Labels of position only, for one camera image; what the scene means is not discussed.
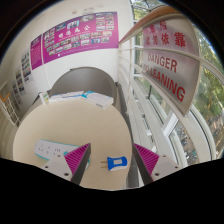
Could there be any narrow magenta poster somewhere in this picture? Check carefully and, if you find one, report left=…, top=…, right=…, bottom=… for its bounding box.
left=29, top=34, right=44, bottom=71

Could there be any flat white box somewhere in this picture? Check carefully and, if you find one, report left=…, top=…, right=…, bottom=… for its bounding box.
left=64, top=90, right=85, bottom=100
left=48, top=91, right=73, bottom=103

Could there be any warning sign with red characters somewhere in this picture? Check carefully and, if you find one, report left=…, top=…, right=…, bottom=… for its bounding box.
left=141, top=16, right=201, bottom=59

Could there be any white power strip teal edge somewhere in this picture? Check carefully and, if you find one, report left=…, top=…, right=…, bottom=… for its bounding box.
left=33, top=139, right=91, bottom=169

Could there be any white stair railing wooden top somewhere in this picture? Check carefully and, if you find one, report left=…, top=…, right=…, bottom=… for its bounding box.
left=0, top=91, right=21, bottom=128

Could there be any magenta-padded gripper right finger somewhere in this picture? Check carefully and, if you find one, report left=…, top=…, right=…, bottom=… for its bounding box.
left=132, top=143, right=183, bottom=186

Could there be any small upright white box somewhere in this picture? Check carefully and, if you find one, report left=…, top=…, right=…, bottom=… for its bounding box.
left=38, top=91, right=50, bottom=106

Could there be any white railing with wooden handrail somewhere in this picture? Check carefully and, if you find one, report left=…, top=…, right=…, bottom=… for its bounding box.
left=117, top=4, right=224, bottom=188

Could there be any white window frame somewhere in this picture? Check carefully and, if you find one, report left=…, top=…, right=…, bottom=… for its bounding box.
left=129, top=0, right=224, bottom=168

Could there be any white box with teal end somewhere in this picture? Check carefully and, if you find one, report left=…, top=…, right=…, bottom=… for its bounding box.
left=81, top=90, right=115, bottom=110

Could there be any warning sign with red letters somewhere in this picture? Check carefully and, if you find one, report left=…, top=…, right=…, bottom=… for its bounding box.
left=141, top=49, right=203, bottom=117

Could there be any grey curved seat back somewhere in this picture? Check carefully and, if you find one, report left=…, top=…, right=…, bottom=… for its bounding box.
left=49, top=66, right=118, bottom=108

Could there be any blue and white charger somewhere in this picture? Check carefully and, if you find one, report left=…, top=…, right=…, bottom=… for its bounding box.
left=100, top=155, right=129, bottom=172

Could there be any white photo poster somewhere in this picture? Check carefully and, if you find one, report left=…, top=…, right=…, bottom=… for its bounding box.
left=10, top=81, right=19, bottom=104
left=20, top=49, right=33, bottom=84
left=14, top=66, right=26, bottom=96

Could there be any large magenta photo poster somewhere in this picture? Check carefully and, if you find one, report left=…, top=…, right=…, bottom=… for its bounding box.
left=41, top=11, right=120, bottom=65

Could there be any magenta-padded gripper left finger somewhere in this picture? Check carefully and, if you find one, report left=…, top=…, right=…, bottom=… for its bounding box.
left=41, top=143, right=92, bottom=186

